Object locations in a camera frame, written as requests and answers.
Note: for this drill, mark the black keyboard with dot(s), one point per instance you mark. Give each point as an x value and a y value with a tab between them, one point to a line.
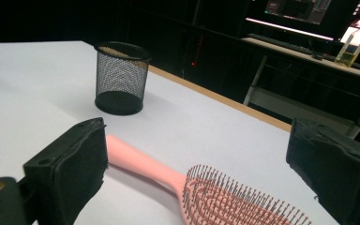
278	43

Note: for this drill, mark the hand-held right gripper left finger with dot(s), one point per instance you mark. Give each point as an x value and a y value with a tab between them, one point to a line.
72	168

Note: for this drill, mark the metal frame stand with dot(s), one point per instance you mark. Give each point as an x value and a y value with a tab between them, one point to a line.
293	103

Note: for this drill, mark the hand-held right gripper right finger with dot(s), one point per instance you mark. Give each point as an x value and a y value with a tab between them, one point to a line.
340	165

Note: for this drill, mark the black computer mouse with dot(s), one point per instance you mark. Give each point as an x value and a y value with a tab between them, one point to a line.
318	56

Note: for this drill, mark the pink hairbrush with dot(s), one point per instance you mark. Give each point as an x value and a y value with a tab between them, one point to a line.
137	160

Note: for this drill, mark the black mesh pen holder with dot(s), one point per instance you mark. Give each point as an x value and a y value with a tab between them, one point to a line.
120	78

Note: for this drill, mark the clear bottle with yellow liquid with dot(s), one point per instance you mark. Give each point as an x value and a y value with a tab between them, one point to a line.
351	51

